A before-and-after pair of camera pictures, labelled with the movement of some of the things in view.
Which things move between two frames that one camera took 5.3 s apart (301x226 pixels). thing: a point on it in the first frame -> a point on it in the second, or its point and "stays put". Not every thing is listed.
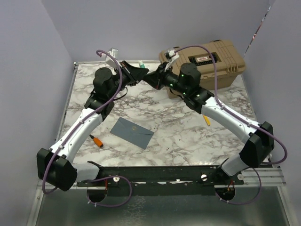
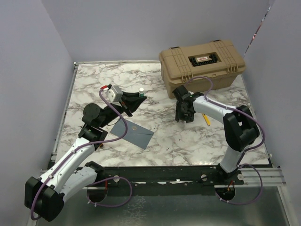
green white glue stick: [142, 65] -> [141, 92]
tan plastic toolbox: [230, 65] stays put
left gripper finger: [137, 72] -> [126, 95]
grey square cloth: [133, 133] stays put
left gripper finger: [138, 73] -> [133, 102]
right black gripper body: [162, 73] -> [181, 113]
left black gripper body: [127, 77] -> [123, 106]
